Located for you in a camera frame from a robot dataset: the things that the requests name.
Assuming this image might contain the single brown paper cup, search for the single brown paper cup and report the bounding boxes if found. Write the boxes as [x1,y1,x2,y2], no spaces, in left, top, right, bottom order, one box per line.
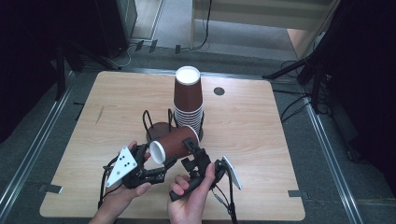
[148,125,201,165]

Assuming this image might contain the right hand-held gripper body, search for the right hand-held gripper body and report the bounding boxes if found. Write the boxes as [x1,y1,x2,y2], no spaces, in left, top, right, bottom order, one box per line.
[169,148,243,202]

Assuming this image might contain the grey cabinet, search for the grey cabinet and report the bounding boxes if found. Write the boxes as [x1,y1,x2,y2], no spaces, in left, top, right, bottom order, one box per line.
[116,0,138,43]

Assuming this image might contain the stack of brown paper cups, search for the stack of brown paper cups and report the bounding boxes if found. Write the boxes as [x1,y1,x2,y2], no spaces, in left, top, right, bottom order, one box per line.
[173,65,205,142]

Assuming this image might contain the black wire cup holder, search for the black wire cup holder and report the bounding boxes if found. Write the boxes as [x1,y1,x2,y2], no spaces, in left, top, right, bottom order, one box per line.
[142,107,205,145]

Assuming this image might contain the black hanging cable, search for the black hanging cable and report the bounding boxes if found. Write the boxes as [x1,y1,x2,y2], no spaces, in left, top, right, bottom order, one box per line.
[175,0,213,55]

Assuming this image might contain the metal floor rail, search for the metal floor rail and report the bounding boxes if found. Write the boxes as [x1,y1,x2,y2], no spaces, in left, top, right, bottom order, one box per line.
[127,67,272,81]
[304,96,365,224]
[0,69,76,213]

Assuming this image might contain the dark curtain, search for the dark curtain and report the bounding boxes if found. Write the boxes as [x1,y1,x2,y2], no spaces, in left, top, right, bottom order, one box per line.
[311,0,396,200]
[0,0,120,144]

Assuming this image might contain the black tripod stand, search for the black tripod stand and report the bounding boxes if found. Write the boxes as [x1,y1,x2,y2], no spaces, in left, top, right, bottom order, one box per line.
[262,46,331,115]

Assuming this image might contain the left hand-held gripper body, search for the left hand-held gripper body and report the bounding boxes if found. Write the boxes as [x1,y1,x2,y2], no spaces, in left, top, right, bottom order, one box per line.
[105,144,149,190]

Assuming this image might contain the white floor cable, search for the white floor cable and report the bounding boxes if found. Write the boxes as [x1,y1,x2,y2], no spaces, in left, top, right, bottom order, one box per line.
[116,43,138,69]

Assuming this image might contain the black floor cable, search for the black floor cable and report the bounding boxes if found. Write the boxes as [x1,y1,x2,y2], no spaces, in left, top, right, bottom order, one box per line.
[279,92,312,123]

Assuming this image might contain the grey tape strip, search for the grey tape strip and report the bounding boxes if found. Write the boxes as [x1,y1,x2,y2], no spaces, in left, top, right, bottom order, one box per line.
[287,189,310,199]
[38,183,64,194]

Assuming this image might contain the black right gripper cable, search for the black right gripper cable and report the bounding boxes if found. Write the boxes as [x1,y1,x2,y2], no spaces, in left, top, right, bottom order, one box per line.
[211,169,239,224]

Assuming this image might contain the white wooden furniture frame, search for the white wooden furniture frame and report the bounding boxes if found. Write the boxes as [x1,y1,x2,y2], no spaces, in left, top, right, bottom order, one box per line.
[190,0,342,60]

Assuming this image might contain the black metal stand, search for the black metal stand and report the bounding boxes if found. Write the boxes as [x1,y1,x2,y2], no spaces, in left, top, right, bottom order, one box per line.
[54,40,122,101]

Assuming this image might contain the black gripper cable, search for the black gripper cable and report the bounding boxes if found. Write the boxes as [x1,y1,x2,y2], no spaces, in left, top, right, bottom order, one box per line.
[97,155,120,209]
[211,169,239,224]

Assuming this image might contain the person's left hand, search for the person's left hand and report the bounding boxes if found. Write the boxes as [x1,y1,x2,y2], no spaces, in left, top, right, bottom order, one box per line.
[104,140,153,216]

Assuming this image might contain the person's right hand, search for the person's right hand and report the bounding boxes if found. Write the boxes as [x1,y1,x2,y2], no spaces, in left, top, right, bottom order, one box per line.
[167,161,217,224]

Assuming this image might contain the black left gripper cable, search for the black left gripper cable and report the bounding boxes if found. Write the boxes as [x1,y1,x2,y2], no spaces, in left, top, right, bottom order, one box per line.
[97,155,120,209]

